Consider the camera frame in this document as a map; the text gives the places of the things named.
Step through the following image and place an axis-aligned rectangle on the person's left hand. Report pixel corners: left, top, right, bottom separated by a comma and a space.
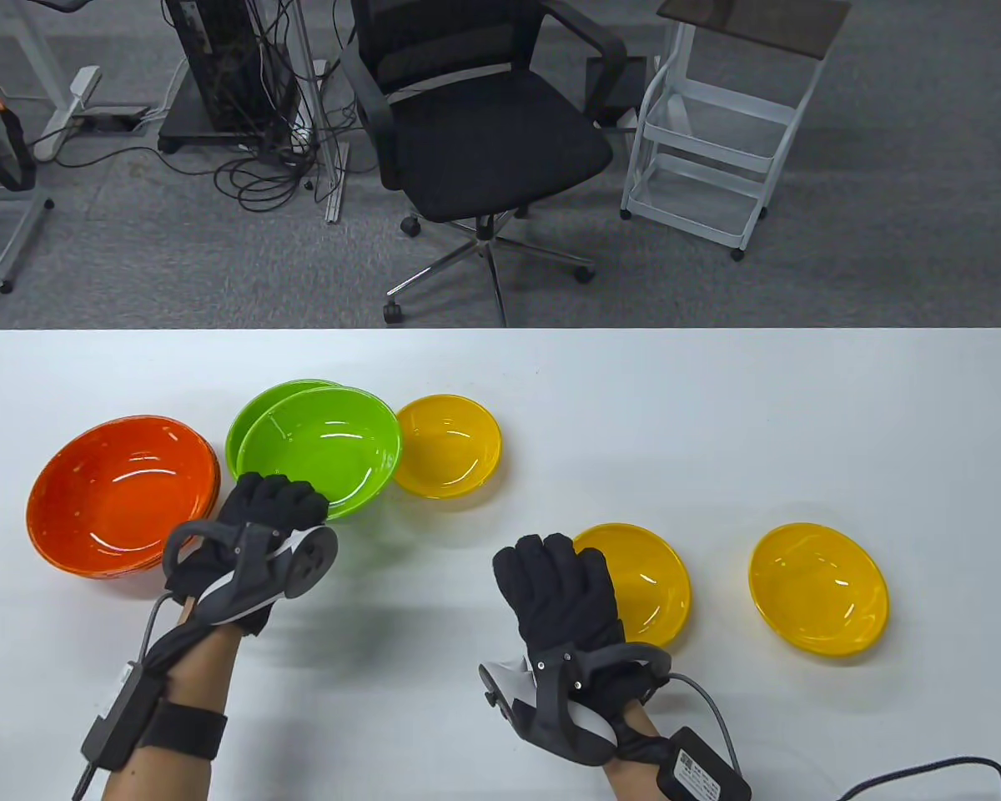
171, 471, 332, 639

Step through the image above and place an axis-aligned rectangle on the person's right hand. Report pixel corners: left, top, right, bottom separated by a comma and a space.
492, 532, 668, 764

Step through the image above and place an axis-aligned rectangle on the orange bowl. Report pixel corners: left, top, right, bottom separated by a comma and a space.
92, 451, 221, 577
27, 416, 219, 573
75, 467, 221, 579

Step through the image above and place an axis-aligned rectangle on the green bowl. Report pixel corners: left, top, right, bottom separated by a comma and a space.
235, 385, 403, 522
225, 380, 347, 481

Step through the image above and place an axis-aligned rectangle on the yellow bowl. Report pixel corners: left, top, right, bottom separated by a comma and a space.
392, 394, 503, 501
748, 522, 890, 657
571, 522, 692, 647

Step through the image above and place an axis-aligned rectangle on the person's right forearm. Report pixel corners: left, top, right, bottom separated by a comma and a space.
602, 734, 677, 801

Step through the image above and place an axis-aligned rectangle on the person's left forearm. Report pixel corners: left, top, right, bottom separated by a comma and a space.
100, 613, 243, 801

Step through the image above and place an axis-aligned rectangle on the black hand tracker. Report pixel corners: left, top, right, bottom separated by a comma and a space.
478, 641, 672, 767
161, 519, 340, 627

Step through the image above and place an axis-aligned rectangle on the black battery box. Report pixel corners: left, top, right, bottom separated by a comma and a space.
656, 726, 753, 801
81, 659, 168, 773

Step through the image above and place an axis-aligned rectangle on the white wheeled stand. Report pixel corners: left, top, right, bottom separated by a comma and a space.
0, 188, 55, 295

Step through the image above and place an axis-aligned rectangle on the black stand base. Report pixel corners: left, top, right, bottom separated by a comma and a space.
157, 63, 301, 155

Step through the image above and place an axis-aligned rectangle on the black power strip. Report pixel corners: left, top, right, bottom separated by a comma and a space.
75, 104, 151, 134

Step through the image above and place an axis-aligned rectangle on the black office chair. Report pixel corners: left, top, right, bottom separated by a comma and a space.
340, 0, 626, 328

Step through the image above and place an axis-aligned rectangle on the white desk leg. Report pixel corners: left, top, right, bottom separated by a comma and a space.
0, 0, 103, 162

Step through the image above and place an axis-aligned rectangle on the black computer tower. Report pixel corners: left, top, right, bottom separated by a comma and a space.
164, 0, 301, 134

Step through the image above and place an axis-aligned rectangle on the white rolling cart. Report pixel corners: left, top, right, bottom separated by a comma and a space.
620, 0, 852, 262

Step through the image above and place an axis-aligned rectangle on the grey short cable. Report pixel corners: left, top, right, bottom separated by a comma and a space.
667, 672, 739, 764

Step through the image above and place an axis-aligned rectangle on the black wrist strap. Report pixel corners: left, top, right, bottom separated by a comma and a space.
138, 699, 229, 760

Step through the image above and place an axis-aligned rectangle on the tangle of black cables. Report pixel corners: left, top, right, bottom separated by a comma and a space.
50, 0, 360, 214

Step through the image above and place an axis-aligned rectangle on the aluminium frame post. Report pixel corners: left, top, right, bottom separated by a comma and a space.
286, 0, 351, 224

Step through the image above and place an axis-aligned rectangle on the black strap with orange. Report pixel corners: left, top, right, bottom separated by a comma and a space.
0, 79, 38, 194

